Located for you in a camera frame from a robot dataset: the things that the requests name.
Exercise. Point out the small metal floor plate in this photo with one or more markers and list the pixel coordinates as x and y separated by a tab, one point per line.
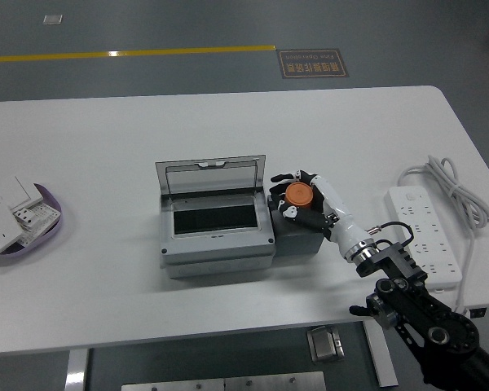
52	19

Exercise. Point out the purple tray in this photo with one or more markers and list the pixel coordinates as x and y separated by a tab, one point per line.
49	234

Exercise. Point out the dark grey cube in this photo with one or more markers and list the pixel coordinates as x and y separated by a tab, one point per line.
295	240

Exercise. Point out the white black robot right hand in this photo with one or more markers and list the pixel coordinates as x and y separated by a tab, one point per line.
342	228

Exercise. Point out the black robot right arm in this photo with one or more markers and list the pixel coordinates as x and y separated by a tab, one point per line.
407	301

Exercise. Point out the white table leg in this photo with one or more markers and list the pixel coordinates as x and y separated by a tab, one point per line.
381	354
76	370

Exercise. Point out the grey plastic enclosure box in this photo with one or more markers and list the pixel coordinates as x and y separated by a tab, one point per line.
216	252

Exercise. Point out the orange cylinder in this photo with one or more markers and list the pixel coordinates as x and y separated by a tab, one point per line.
299	194

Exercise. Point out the small black label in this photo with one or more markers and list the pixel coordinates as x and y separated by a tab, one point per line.
477	313

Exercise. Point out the white switch plate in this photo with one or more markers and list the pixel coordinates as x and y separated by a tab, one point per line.
14	191

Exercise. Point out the transparent grey box lid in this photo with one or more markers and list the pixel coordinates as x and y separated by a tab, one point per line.
212	179

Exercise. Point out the white socket panel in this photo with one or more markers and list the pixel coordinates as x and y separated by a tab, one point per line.
45	220

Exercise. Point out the white power strip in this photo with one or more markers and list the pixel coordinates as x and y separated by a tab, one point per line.
421	232

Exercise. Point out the metal table bracket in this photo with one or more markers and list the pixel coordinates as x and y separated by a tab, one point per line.
325	344

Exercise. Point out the small white socket module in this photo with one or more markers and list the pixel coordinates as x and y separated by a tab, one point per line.
24	216

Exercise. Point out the yellow floor tape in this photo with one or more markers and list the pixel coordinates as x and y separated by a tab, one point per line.
126	53

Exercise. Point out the metal base plate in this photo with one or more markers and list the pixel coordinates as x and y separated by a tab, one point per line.
224	383

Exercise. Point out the dark floor sign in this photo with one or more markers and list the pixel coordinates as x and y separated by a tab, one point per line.
313	64

